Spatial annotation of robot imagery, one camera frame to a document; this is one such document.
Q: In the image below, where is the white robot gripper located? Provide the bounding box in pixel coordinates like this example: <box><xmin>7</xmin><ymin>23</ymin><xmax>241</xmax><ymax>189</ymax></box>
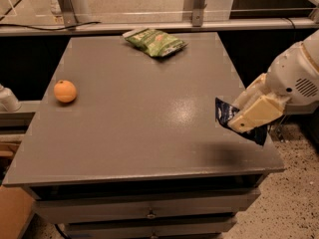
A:
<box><xmin>227</xmin><ymin>30</ymin><xmax>319</xmax><ymax>133</ymax></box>

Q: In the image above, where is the dark blue snack bar wrapper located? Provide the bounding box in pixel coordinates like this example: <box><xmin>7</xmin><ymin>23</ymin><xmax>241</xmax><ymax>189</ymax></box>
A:
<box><xmin>215</xmin><ymin>98</ymin><xmax>267</xmax><ymax>146</ymax></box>

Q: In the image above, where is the green chip bag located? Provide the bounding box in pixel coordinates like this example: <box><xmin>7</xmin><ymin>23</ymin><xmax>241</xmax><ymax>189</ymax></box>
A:
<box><xmin>123</xmin><ymin>28</ymin><xmax>186</xmax><ymax>58</ymax></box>

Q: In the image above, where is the grey drawer cabinet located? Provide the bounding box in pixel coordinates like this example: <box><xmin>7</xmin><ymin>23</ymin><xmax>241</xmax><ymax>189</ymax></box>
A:
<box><xmin>2</xmin><ymin>31</ymin><xmax>287</xmax><ymax>239</ymax></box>

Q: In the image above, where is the lower grey drawer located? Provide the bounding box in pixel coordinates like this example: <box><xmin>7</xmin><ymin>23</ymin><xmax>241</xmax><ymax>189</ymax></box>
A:
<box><xmin>66</xmin><ymin>216</ymin><xmax>236</xmax><ymax>239</ymax></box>

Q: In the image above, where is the grey drawer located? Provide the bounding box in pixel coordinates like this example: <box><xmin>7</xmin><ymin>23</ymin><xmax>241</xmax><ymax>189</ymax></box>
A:
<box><xmin>33</xmin><ymin>188</ymin><xmax>260</xmax><ymax>223</ymax></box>
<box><xmin>66</xmin><ymin>216</ymin><xmax>236</xmax><ymax>239</ymax></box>

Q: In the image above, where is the upper grey drawer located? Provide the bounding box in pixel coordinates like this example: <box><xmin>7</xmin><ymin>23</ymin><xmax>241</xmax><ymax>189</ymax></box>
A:
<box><xmin>33</xmin><ymin>188</ymin><xmax>260</xmax><ymax>223</ymax></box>

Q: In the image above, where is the orange fruit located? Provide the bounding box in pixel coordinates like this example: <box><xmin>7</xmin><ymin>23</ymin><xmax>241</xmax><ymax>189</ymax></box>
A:
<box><xmin>54</xmin><ymin>80</ymin><xmax>77</xmax><ymax>104</ymax></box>

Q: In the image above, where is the brown cardboard box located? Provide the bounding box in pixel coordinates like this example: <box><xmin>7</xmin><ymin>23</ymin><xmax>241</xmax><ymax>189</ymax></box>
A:
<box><xmin>0</xmin><ymin>186</ymin><xmax>33</xmax><ymax>239</ymax></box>

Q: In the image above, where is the right metal bracket post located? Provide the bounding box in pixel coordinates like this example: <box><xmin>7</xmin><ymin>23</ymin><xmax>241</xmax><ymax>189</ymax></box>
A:
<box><xmin>182</xmin><ymin>0</ymin><xmax>206</xmax><ymax>27</ymax></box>

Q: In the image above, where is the metal bracket post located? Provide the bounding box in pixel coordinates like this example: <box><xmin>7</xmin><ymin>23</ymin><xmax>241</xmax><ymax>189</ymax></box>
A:
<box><xmin>182</xmin><ymin>0</ymin><xmax>206</xmax><ymax>27</ymax></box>
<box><xmin>58</xmin><ymin>0</ymin><xmax>77</xmax><ymax>27</ymax></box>

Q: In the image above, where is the grey metal frame rail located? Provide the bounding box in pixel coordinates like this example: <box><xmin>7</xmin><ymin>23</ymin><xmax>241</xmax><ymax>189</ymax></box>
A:
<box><xmin>0</xmin><ymin>18</ymin><xmax>319</xmax><ymax>36</ymax></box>

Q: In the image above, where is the black cable on rail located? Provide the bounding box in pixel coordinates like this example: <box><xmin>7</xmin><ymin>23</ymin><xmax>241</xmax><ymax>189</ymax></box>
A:
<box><xmin>0</xmin><ymin>20</ymin><xmax>102</xmax><ymax>31</ymax></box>

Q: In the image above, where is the left metal bracket post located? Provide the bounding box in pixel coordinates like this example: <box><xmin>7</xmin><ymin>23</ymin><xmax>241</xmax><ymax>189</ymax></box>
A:
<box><xmin>58</xmin><ymin>0</ymin><xmax>77</xmax><ymax>27</ymax></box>

